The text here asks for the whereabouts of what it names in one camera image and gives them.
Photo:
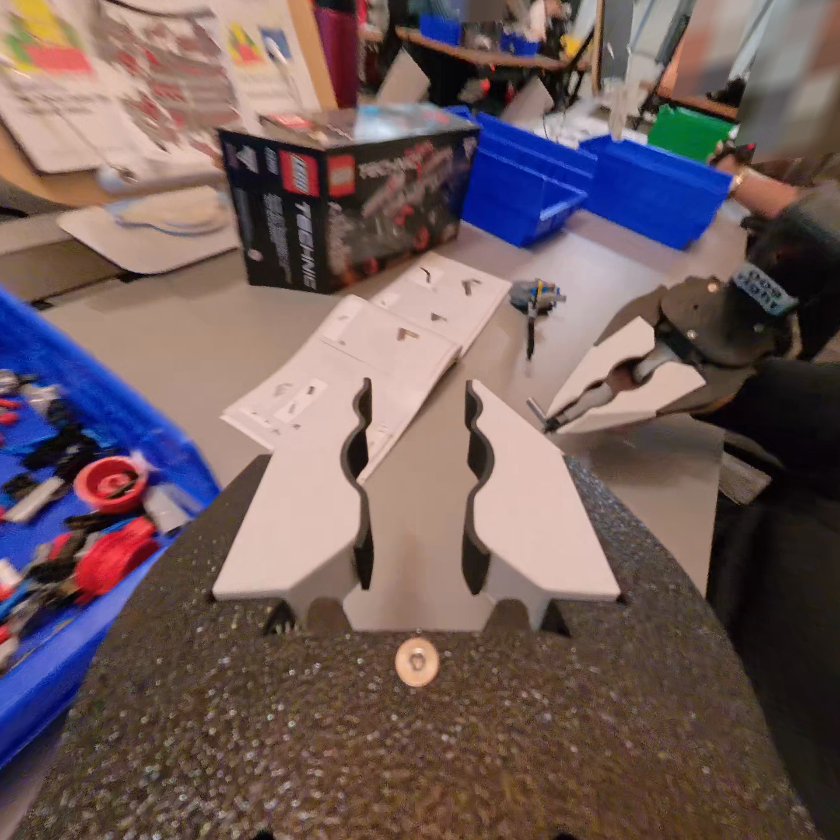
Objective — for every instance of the small grey toy pin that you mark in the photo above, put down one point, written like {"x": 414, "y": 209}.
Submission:
{"x": 538, "y": 410}

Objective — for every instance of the small blue bin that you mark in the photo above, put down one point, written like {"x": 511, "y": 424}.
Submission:
{"x": 520, "y": 44}
{"x": 439, "y": 29}

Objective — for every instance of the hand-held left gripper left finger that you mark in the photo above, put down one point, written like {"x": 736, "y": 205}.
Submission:
{"x": 295, "y": 512}

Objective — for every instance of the white instruction booklet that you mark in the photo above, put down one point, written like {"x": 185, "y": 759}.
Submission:
{"x": 367, "y": 348}

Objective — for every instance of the black toy set box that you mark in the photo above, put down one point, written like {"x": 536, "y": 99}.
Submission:
{"x": 295, "y": 216}

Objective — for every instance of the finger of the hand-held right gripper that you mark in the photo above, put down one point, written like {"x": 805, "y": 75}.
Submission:
{"x": 646, "y": 400}
{"x": 613, "y": 351}

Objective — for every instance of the small building brick assembly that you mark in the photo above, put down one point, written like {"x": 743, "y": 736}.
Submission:
{"x": 535, "y": 298}

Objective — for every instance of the pile of toy brick parts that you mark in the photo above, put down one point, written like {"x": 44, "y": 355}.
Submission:
{"x": 65, "y": 558}

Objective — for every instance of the green plastic bin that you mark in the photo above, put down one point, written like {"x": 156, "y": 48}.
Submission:
{"x": 689, "y": 134}

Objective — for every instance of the white cardboard sheet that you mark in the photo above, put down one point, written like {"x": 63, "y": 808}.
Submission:
{"x": 151, "y": 243}

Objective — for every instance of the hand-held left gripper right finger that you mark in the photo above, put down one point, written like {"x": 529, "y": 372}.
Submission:
{"x": 538, "y": 525}

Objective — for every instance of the maroon bottle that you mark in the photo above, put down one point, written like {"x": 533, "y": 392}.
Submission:
{"x": 336, "y": 52}

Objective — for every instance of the large blue parts bin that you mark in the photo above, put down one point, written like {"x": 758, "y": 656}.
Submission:
{"x": 98, "y": 367}

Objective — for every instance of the brown cardboard board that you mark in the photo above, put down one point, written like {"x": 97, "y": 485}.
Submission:
{"x": 308, "y": 52}

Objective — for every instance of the light grey desk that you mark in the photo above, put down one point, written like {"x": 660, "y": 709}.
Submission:
{"x": 197, "y": 341}

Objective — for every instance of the red toy wheel hub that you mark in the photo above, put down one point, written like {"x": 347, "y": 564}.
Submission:
{"x": 110, "y": 484}

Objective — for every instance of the printed instruction poster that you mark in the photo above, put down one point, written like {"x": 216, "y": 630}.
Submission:
{"x": 131, "y": 79}

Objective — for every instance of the wooden table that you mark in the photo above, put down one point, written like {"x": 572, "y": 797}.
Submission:
{"x": 485, "y": 59}

